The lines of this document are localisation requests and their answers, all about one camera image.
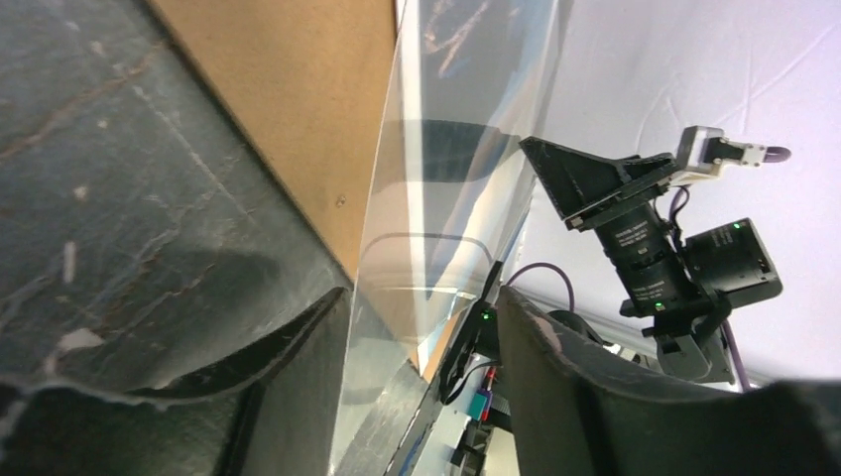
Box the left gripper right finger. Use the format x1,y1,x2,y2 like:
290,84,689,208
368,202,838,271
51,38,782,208
497,287,840,475

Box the brown cardboard backing board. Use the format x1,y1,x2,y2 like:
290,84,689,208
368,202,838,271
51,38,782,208
152,1,430,363

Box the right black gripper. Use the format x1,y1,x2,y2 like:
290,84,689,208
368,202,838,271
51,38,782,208
520,137,713,317

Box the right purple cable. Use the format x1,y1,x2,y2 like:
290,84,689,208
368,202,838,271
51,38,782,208
506,145,792,396

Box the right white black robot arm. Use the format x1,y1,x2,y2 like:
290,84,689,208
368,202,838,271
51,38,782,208
520,126,787,384

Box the clear plastic sheet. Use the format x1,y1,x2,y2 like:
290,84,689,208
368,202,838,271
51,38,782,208
328,1,571,475

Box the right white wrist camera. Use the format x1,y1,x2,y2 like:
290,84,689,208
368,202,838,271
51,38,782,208
670,126,770,185

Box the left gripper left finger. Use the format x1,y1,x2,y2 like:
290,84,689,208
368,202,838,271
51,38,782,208
1,288,349,475

